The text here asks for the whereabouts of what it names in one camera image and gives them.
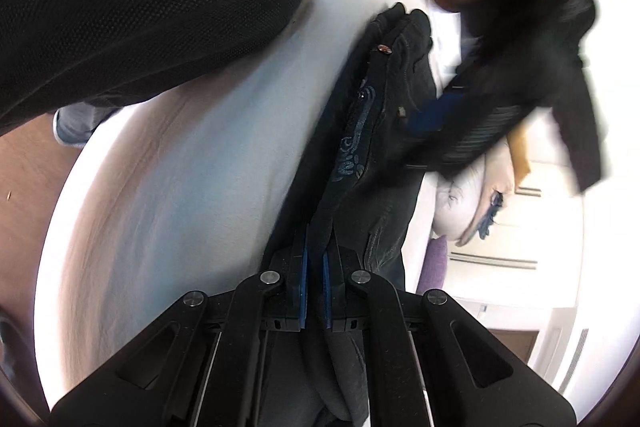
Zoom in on folded beige duvet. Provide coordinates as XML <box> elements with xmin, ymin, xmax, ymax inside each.
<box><xmin>432</xmin><ymin>139</ymin><xmax>515</xmax><ymax>246</ymax></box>

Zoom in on white bed mattress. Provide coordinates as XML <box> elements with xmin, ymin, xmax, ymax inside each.
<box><xmin>35</xmin><ymin>0</ymin><xmax>460</xmax><ymax>404</ymax></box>

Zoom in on purple pillow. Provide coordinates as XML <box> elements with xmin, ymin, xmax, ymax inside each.
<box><xmin>416</xmin><ymin>236</ymin><xmax>449</xmax><ymax>295</ymax></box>

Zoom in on yellow pillow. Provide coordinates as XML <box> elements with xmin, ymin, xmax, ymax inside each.
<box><xmin>506</xmin><ymin>122</ymin><xmax>530</xmax><ymax>188</ymax></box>

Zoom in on folded blue clothes stack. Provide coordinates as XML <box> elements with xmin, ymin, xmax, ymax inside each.
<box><xmin>477</xmin><ymin>191</ymin><xmax>504</xmax><ymax>239</ymax></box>

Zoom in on black jeans pants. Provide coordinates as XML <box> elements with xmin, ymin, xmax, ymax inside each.
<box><xmin>258</xmin><ymin>3</ymin><xmax>436</xmax><ymax>426</ymax></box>

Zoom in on grey sneaker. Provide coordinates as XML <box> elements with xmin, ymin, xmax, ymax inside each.
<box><xmin>52</xmin><ymin>102</ymin><xmax>120</xmax><ymax>148</ymax></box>

